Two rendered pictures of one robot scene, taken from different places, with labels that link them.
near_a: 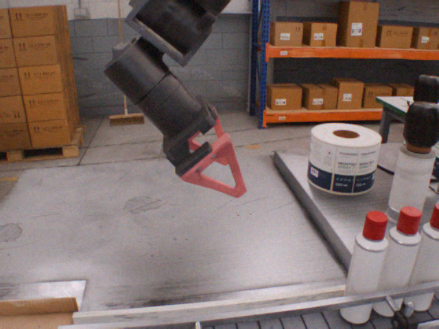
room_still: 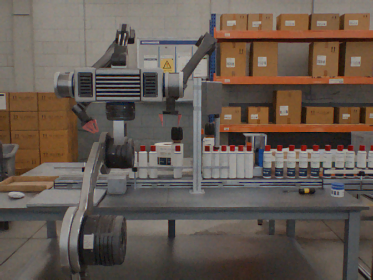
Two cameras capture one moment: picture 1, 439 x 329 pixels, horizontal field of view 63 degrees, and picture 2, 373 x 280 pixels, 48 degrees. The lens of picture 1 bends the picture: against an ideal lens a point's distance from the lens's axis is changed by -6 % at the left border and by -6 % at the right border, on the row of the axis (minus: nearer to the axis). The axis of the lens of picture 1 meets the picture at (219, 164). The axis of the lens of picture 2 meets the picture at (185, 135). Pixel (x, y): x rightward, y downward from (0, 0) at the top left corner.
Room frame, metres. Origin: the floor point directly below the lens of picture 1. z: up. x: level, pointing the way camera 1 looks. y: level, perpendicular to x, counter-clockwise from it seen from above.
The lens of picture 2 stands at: (-2.01, -0.90, 1.43)
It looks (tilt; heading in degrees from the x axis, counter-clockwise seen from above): 6 degrees down; 8
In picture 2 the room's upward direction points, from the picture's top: straight up
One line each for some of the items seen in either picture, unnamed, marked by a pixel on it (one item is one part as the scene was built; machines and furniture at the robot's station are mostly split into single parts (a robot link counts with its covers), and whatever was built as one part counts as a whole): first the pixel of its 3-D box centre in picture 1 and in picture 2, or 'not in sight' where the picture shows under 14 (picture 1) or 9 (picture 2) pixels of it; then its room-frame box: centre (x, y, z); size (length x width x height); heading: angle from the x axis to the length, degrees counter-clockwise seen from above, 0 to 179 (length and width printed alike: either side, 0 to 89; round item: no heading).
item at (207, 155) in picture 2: not in sight; (207, 161); (0.54, -0.69, 0.98); 0.05 x 0.05 x 0.20
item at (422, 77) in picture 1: (422, 118); (210, 141); (1.14, -0.67, 1.04); 0.09 x 0.09 x 0.29
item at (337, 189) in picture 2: not in sight; (337, 189); (0.39, -1.45, 0.87); 0.07 x 0.07 x 0.07
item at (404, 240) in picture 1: (397, 263); (142, 161); (0.48, -0.30, 0.98); 0.05 x 0.05 x 0.20
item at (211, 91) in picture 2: not in sight; (207, 98); (0.45, -0.70, 1.38); 0.17 x 0.10 x 0.19; 153
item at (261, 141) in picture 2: not in sight; (254, 154); (0.67, -0.99, 1.01); 0.14 x 0.13 x 0.26; 98
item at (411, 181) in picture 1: (414, 164); (177, 148); (0.79, -0.47, 1.03); 0.09 x 0.09 x 0.30
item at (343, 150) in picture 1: (343, 157); (168, 154); (1.01, -0.36, 0.95); 0.20 x 0.20 x 0.14
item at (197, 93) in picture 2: not in sight; (197, 135); (0.38, -0.65, 1.16); 0.04 x 0.04 x 0.67; 8
